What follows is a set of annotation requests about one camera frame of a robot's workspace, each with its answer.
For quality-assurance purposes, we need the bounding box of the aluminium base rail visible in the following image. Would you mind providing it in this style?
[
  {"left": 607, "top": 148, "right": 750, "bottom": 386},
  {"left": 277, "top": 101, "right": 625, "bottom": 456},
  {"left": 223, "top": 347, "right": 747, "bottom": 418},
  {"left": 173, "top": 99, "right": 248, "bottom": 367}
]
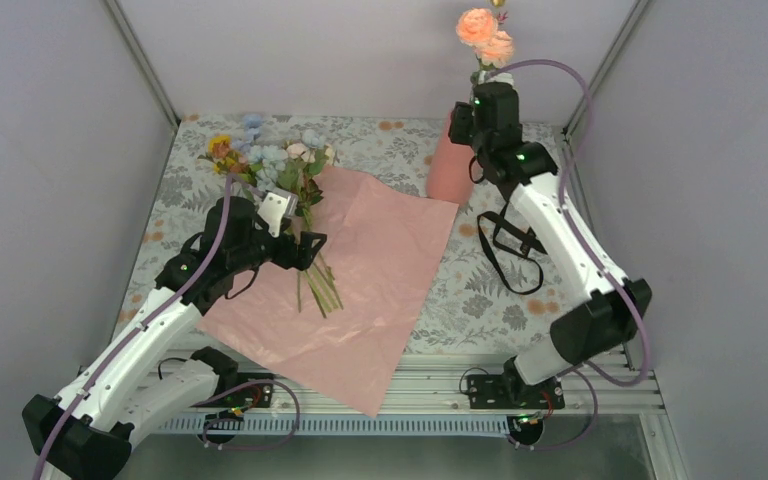
[{"left": 156, "top": 354, "right": 666, "bottom": 438}]

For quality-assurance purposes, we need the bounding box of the black gold-lettered ribbon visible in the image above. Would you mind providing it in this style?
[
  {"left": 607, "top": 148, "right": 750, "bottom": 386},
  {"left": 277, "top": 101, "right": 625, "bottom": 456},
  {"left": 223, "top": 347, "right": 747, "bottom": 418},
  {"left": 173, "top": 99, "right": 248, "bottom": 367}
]
[{"left": 476, "top": 201, "right": 548, "bottom": 297}]

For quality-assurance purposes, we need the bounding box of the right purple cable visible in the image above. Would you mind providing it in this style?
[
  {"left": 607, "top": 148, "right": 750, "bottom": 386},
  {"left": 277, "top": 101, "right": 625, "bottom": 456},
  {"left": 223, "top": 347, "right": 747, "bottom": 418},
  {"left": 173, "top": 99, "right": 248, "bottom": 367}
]
[{"left": 489, "top": 59, "right": 654, "bottom": 388}]

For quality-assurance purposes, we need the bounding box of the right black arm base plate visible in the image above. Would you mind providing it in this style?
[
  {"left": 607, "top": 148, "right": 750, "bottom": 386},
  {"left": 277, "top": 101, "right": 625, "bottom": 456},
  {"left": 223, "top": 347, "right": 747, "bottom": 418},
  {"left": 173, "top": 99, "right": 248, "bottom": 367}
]
[{"left": 464, "top": 374, "right": 566, "bottom": 410}]

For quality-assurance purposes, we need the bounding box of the purple cable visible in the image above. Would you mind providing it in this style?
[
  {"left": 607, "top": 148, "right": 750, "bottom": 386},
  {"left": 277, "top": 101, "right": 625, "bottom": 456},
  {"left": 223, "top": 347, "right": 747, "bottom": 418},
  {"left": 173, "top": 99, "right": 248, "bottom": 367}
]
[
  {"left": 31, "top": 173, "right": 266, "bottom": 480},
  {"left": 489, "top": 59, "right": 654, "bottom": 388}
]

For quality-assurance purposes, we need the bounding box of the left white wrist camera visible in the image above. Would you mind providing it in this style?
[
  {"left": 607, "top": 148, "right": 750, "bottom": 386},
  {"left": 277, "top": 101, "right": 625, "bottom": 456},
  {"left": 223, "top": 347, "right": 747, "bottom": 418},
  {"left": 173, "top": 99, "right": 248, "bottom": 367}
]
[{"left": 257, "top": 189, "right": 298, "bottom": 238}]

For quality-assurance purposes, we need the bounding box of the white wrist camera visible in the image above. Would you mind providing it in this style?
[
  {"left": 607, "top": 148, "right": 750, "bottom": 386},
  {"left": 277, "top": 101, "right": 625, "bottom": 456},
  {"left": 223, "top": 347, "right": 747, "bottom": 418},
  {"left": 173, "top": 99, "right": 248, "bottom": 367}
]
[
  {"left": 257, "top": 189, "right": 298, "bottom": 238},
  {"left": 479, "top": 71, "right": 515, "bottom": 87}
]

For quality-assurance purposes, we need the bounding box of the purple flower bouquet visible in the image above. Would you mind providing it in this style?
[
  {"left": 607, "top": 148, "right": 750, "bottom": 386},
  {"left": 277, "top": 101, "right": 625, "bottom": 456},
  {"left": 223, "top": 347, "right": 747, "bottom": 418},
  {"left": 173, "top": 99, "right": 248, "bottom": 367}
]
[{"left": 198, "top": 113, "right": 346, "bottom": 321}]

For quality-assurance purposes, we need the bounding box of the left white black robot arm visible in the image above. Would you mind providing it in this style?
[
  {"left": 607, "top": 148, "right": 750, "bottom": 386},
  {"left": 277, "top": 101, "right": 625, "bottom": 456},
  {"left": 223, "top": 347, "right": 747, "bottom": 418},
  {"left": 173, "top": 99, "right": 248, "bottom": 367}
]
[{"left": 22, "top": 192, "right": 327, "bottom": 479}]

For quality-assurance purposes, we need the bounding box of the floral patterned table mat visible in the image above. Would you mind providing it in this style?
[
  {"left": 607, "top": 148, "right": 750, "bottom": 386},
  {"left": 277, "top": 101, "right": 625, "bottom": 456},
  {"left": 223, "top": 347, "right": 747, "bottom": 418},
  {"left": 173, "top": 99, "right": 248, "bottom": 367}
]
[{"left": 117, "top": 115, "right": 574, "bottom": 354}]

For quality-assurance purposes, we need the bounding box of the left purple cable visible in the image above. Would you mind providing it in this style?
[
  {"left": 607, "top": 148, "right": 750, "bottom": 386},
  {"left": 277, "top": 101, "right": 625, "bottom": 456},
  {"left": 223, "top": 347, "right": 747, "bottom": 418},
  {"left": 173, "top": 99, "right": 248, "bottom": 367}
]
[{"left": 31, "top": 173, "right": 266, "bottom": 480}]

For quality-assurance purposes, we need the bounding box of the purple pink wrapping paper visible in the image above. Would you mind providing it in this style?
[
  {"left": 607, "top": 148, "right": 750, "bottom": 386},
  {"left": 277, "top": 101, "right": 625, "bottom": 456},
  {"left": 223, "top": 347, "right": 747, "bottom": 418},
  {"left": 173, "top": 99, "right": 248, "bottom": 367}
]
[{"left": 198, "top": 167, "right": 458, "bottom": 417}]

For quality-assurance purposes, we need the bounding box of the pink cylindrical vase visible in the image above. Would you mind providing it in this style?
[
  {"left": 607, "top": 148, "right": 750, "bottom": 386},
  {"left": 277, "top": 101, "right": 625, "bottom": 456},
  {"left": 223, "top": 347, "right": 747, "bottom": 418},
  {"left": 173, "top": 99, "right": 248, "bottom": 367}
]
[{"left": 426, "top": 111, "right": 474, "bottom": 206}]

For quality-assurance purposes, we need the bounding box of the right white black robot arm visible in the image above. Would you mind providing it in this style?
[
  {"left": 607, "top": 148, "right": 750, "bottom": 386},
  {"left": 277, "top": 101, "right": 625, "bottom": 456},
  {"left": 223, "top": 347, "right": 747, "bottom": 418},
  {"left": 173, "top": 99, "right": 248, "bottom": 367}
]
[{"left": 449, "top": 82, "right": 652, "bottom": 407}]

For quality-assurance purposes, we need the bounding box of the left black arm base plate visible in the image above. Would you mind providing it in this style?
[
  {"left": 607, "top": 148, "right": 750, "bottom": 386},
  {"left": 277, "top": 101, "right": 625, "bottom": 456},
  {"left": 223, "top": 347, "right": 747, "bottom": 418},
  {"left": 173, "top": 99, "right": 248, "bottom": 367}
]
[{"left": 221, "top": 372, "right": 275, "bottom": 410}]

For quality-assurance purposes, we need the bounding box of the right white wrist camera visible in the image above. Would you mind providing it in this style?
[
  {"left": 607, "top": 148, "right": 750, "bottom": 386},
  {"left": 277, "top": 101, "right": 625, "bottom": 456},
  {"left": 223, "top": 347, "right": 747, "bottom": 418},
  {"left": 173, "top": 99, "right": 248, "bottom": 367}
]
[{"left": 479, "top": 71, "right": 515, "bottom": 87}]

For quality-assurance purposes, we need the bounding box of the peach rose flower stem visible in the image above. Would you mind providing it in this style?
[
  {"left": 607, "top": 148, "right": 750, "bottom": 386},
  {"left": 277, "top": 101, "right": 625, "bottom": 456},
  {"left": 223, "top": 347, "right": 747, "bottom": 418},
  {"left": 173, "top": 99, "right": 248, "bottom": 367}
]
[{"left": 455, "top": 0, "right": 515, "bottom": 86}]

